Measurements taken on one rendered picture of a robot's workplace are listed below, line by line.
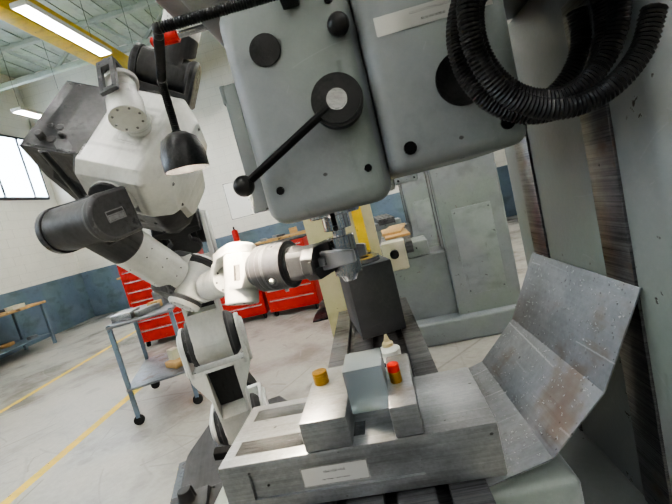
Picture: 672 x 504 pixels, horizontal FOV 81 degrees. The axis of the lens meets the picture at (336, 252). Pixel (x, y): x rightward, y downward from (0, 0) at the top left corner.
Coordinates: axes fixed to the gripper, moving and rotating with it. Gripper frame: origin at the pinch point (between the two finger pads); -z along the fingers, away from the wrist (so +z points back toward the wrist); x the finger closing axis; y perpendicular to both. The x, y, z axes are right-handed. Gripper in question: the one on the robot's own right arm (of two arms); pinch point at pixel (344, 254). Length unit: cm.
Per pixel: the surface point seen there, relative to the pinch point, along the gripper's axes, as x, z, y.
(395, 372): -15.3, -10.4, 14.1
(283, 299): 373, 283, 103
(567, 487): -7.5, -27.8, 35.4
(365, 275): 29.6, 9.8, 10.7
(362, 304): 28.3, 11.9, 17.7
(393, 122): -7.0, -14.9, -17.6
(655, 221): -5.1, -41.7, 1.6
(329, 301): 150, 89, 50
